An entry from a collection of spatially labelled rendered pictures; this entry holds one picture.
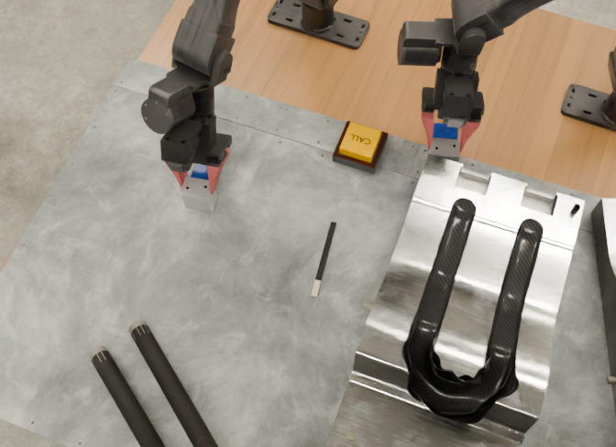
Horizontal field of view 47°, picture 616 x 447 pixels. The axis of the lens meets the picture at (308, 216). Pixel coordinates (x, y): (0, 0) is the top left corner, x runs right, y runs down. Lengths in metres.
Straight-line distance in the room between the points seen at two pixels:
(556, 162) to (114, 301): 0.81
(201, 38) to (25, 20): 1.75
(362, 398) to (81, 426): 0.44
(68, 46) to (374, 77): 1.48
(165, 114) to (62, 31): 1.66
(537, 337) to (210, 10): 0.67
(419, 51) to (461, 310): 0.41
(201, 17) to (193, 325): 0.49
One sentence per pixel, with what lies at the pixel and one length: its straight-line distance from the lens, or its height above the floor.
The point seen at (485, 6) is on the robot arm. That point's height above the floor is 1.11.
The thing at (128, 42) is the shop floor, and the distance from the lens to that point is 2.59.
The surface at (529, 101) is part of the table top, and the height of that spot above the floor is 0.80.
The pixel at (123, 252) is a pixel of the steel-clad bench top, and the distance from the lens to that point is 1.26.
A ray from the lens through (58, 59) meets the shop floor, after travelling 2.62.
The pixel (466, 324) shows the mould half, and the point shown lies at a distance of 1.06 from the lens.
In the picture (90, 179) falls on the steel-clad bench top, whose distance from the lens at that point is 1.35.
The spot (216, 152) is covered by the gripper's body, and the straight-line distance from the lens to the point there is 1.15.
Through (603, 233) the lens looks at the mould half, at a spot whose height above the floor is 0.84.
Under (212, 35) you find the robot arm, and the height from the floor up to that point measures 1.11.
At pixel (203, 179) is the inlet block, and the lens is 1.25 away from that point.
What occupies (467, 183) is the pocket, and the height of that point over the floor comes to 0.86.
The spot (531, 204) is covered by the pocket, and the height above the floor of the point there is 0.86.
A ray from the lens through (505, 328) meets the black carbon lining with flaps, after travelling 1.09.
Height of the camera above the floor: 1.91
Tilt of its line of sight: 64 degrees down
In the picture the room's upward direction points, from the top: 5 degrees counter-clockwise
